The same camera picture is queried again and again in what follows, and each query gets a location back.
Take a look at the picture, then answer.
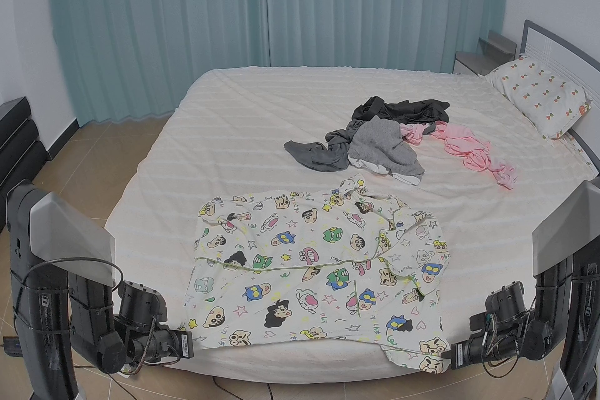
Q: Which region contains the white printed pyjama top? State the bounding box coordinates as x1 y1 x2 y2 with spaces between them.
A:
184 173 452 375

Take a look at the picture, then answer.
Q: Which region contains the white printed pillow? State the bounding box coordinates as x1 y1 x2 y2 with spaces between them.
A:
485 56 592 140

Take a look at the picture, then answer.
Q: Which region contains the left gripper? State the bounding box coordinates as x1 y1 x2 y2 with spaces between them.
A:
127 326 195 367

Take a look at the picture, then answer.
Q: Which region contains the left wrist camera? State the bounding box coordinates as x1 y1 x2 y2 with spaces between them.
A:
116 280 168 328

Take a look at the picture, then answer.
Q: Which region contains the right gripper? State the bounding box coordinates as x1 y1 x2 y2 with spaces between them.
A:
449 328 520 372

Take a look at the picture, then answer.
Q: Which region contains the black cable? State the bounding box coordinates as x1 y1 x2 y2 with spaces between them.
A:
483 358 535 380
213 382 282 400
21 258 125 296

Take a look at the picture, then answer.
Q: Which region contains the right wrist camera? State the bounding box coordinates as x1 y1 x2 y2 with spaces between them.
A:
470 280 529 333

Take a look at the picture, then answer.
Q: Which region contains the bed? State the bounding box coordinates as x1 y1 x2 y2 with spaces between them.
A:
104 19 600 382

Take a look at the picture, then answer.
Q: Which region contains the black garment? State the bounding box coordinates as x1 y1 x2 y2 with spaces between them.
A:
352 96 451 136

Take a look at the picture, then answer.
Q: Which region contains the grey knit garment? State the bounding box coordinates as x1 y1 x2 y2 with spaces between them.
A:
348 117 426 187

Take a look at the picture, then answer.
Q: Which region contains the dark grey garment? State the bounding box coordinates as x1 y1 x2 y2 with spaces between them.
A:
283 126 357 172

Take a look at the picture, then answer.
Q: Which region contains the pink garment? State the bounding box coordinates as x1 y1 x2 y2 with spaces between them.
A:
399 122 518 190

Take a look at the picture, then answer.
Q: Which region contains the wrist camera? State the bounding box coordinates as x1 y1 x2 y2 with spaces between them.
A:
470 280 529 333
116 280 168 328

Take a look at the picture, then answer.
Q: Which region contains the grey bedside table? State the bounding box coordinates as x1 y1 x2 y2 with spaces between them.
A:
454 30 516 76

